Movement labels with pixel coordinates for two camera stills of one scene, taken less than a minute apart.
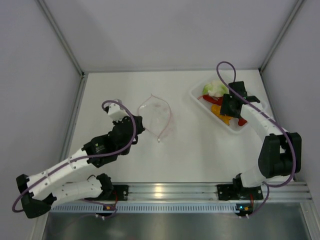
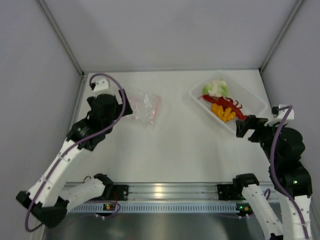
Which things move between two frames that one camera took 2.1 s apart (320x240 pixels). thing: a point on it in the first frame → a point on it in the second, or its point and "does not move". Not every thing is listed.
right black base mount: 230,192 does not move
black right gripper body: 227,107 → 263,134
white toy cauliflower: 215,89 does not move
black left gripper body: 139,129 → 118,108
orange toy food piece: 216,109 does not move
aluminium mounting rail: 272,192 does not move
